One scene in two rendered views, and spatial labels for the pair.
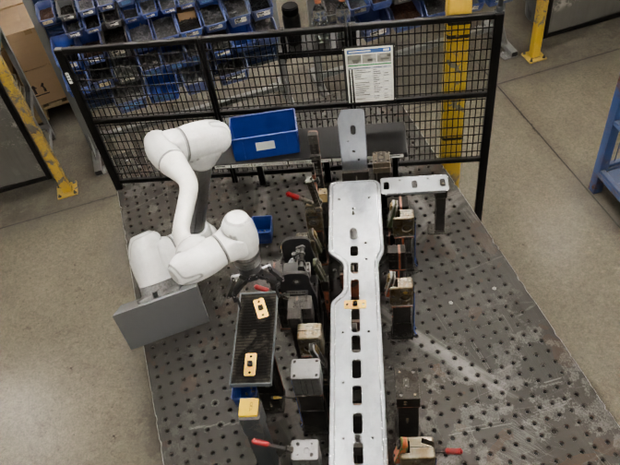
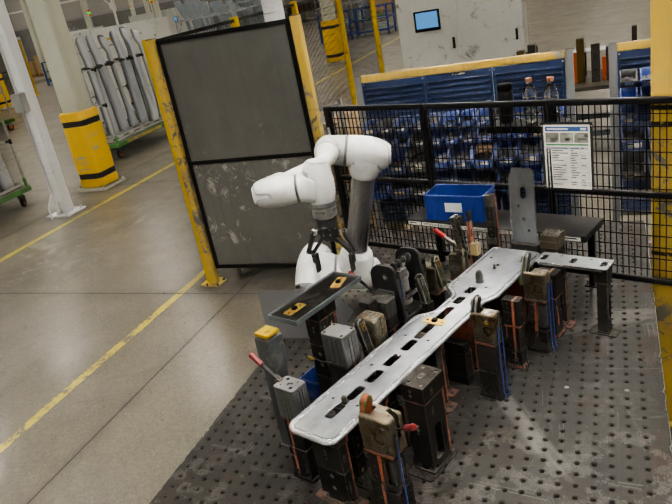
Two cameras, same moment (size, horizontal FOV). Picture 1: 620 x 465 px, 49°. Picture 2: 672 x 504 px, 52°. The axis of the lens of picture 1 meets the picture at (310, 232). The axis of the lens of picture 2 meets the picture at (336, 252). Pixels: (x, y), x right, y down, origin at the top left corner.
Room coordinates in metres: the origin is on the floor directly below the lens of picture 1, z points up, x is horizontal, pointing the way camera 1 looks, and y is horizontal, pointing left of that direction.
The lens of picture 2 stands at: (-0.45, -1.10, 2.21)
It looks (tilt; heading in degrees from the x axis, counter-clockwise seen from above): 22 degrees down; 34
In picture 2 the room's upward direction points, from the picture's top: 11 degrees counter-clockwise
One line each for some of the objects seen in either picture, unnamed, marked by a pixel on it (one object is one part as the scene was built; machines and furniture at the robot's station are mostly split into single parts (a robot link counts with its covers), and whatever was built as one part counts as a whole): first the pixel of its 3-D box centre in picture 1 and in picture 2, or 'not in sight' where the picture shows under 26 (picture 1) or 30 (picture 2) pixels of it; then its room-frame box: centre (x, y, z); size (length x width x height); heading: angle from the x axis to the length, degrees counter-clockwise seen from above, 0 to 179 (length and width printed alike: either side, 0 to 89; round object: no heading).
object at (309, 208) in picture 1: (316, 234); (462, 289); (1.99, -0.03, 0.88); 0.07 x 0.06 x 0.35; 81
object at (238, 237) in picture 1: (236, 235); (315, 180); (1.43, 0.22, 1.56); 0.13 x 0.11 x 0.16; 118
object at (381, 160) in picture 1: (382, 185); (554, 270); (2.21, -0.36, 0.88); 0.08 x 0.08 x 0.36; 81
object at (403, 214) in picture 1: (403, 241); (539, 311); (1.87, -0.39, 0.87); 0.12 x 0.09 x 0.35; 81
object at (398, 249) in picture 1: (397, 270); (515, 332); (1.75, -0.33, 0.84); 0.11 x 0.08 x 0.29; 81
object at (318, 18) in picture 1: (319, 19); (529, 100); (2.61, -0.19, 1.53); 0.06 x 0.06 x 0.20
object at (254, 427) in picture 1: (260, 439); (281, 390); (1.07, 0.28, 0.92); 0.08 x 0.08 x 0.44; 81
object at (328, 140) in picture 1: (308, 145); (498, 221); (2.42, -0.06, 1.02); 0.90 x 0.22 x 0.03; 81
